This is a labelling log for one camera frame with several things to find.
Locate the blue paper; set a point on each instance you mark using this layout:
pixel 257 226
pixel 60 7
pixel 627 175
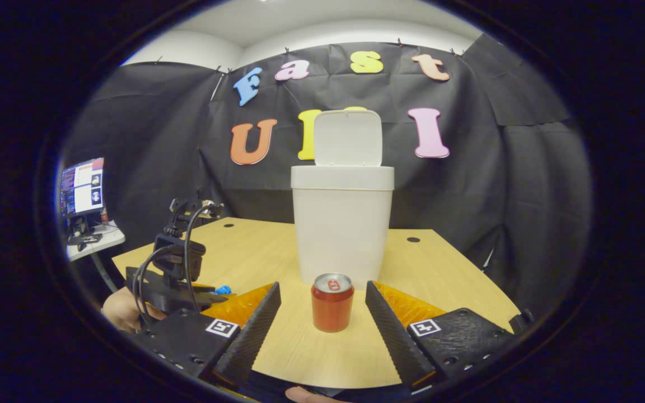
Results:
pixel 223 290

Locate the wooden desktop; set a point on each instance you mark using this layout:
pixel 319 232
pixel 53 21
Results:
pixel 423 268

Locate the computer monitor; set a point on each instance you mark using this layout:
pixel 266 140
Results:
pixel 82 187

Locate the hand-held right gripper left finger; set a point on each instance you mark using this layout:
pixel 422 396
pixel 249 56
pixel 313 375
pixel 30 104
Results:
pixel 252 336

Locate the black backdrop cloth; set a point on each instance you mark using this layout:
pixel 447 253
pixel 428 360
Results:
pixel 468 184

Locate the white desktop garbage bin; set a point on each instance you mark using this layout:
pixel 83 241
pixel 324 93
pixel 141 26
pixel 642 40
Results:
pixel 342 224

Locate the white side table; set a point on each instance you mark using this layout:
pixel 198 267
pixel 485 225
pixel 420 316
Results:
pixel 107 238

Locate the red pop can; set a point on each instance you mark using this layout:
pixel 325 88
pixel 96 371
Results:
pixel 332 308

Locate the small red bottle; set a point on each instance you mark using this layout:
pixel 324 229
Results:
pixel 104 216

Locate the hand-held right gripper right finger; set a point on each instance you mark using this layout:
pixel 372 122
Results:
pixel 395 336

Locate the small black device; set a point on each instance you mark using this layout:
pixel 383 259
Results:
pixel 84 239

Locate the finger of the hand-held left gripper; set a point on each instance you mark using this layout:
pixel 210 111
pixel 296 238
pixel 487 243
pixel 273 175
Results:
pixel 205 299

